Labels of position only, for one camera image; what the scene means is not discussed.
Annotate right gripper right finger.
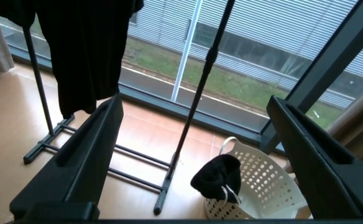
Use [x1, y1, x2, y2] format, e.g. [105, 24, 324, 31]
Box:
[265, 95, 363, 219]

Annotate black shorts with white cords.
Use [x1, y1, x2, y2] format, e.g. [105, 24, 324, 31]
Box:
[190, 154, 242, 208]

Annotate black clothes rack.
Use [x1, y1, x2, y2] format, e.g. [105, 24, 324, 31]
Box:
[21, 0, 237, 216]

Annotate window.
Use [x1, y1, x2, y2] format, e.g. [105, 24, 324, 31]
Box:
[0, 0, 363, 156]

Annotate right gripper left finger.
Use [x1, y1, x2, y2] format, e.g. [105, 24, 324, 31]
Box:
[9, 93, 125, 220]

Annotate black garment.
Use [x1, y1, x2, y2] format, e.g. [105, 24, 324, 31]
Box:
[0, 0, 145, 119]

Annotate white laundry basket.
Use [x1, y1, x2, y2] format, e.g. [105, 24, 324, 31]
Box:
[204, 136, 308, 220]

